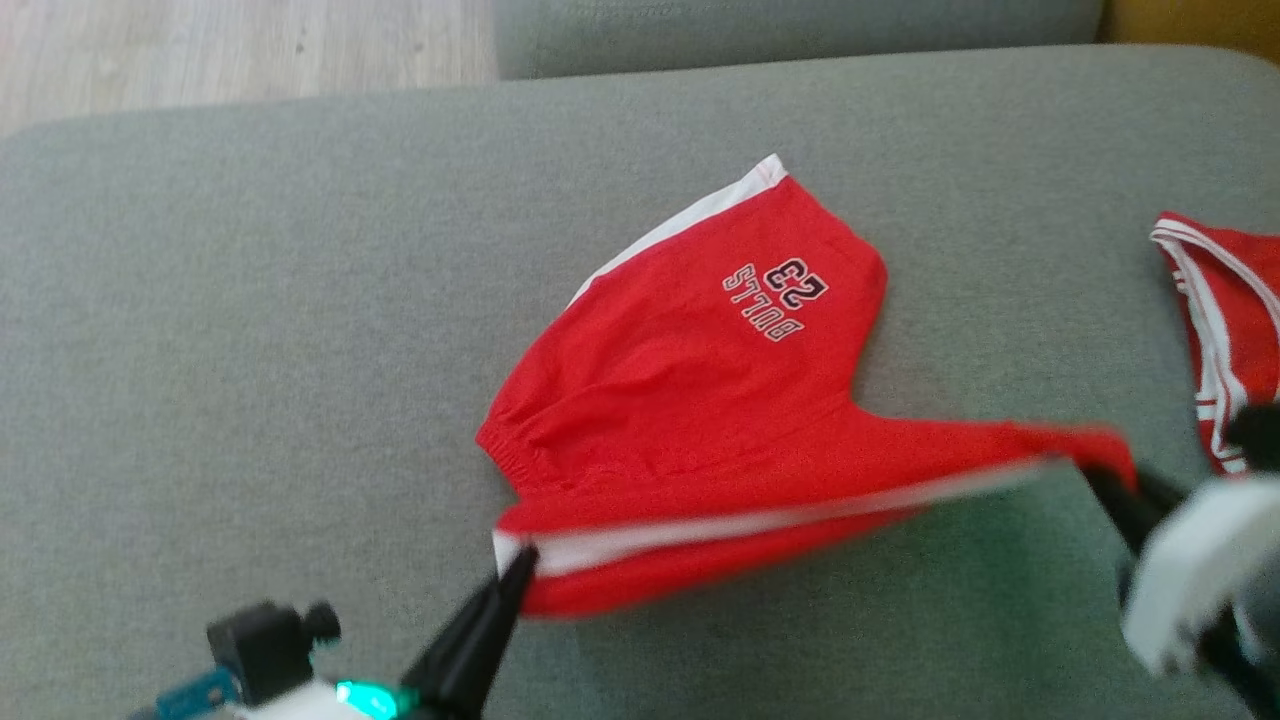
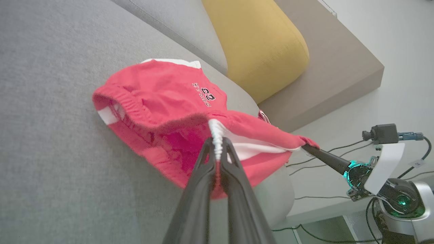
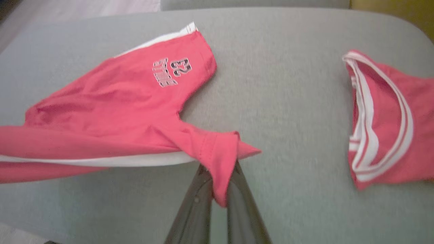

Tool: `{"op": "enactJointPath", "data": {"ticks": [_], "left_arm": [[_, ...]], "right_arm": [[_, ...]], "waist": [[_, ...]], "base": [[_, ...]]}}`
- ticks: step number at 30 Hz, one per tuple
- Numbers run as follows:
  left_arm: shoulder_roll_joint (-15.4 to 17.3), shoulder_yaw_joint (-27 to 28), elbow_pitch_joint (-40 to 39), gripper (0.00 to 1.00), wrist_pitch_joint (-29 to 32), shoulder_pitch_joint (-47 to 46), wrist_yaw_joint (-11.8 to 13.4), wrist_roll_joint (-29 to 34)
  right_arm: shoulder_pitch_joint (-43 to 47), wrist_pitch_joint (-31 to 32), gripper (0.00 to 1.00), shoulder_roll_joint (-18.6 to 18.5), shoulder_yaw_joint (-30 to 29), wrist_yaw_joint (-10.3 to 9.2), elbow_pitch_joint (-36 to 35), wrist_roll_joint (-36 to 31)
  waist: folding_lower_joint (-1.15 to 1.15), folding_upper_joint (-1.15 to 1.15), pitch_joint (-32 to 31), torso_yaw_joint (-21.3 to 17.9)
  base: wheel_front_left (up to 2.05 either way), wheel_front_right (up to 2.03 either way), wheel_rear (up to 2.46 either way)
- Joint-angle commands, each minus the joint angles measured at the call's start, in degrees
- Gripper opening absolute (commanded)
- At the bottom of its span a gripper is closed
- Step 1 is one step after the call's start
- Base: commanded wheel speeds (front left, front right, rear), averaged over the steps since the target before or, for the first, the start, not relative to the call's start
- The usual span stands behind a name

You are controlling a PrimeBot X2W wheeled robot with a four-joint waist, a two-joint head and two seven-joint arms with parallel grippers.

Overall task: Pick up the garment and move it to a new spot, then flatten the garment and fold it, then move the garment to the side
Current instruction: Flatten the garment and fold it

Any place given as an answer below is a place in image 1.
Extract red shorts with white trim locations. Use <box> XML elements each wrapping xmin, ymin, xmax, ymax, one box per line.
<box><xmin>476</xmin><ymin>153</ymin><xmax>1141</xmax><ymax>619</ymax></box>

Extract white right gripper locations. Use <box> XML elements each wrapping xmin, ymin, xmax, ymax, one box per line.
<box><xmin>1080</xmin><ymin>462</ymin><xmax>1280</xmax><ymax>676</ymax></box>

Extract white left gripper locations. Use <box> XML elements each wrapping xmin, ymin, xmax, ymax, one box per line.
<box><xmin>228</xmin><ymin>545</ymin><xmax>541</xmax><ymax>720</ymax></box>

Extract red jersey with white stripes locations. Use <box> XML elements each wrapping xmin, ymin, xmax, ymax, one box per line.
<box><xmin>1150</xmin><ymin>211</ymin><xmax>1280</xmax><ymax>476</ymax></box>

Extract wide yellow sofa back cushion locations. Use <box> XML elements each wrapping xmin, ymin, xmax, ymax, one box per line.
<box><xmin>1098</xmin><ymin>0</ymin><xmax>1280</xmax><ymax>66</ymax></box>

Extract long grey sofa seat cushion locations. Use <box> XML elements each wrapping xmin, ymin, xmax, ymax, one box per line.
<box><xmin>493</xmin><ymin>0</ymin><xmax>1106</xmax><ymax>81</ymax></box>

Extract black cable with teal plug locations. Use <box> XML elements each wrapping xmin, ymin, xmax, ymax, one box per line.
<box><xmin>130</xmin><ymin>668</ymin><xmax>241</xmax><ymax>720</ymax></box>

